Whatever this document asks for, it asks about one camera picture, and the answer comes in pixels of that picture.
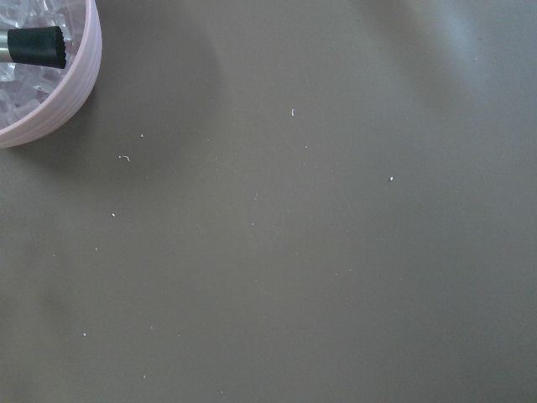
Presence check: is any pink bowl with ice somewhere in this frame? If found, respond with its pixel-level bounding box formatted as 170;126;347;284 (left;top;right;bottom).
1;1;102;149

